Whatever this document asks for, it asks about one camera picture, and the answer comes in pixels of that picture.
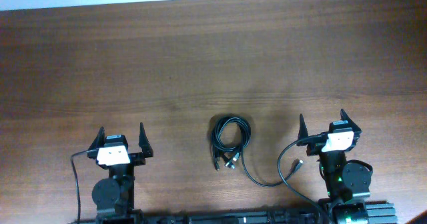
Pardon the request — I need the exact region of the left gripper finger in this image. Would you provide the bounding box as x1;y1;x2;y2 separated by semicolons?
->
88;127;105;151
138;122;153;158

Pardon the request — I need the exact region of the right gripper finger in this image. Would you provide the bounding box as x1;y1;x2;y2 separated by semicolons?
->
340;109;362;134
298;113;308;140

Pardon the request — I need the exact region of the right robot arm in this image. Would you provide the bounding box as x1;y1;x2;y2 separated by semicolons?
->
297;109;373;223

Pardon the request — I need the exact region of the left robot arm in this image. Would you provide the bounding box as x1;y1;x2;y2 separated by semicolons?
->
87;123;153;223

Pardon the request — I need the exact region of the right camera black cable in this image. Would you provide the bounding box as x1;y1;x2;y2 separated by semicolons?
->
277;135;333;224

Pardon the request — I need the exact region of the camera black cable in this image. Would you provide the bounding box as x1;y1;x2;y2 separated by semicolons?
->
70;149;91;224
277;135;333;224

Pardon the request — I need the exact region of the left camera black cable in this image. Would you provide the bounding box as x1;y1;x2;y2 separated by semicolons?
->
70;149;91;224

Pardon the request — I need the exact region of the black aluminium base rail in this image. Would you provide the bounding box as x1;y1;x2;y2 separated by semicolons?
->
80;203;398;224

